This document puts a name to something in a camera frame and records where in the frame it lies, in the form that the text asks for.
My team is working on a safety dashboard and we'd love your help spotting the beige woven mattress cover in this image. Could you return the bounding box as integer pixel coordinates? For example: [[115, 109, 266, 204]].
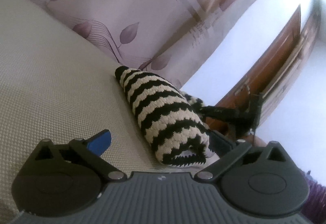
[[1, 0, 174, 223]]

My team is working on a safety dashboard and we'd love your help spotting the purple patterned fabric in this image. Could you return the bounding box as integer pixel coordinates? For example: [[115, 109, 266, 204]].
[[301, 171, 326, 224]]

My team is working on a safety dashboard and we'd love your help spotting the black and cream knitted garment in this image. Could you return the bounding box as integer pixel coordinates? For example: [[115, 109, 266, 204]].
[[115, 66, 214, 167]]

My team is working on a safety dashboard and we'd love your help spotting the brown wooden door frame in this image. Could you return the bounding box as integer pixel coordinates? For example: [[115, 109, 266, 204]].
[[217, 5, 321, 124]]

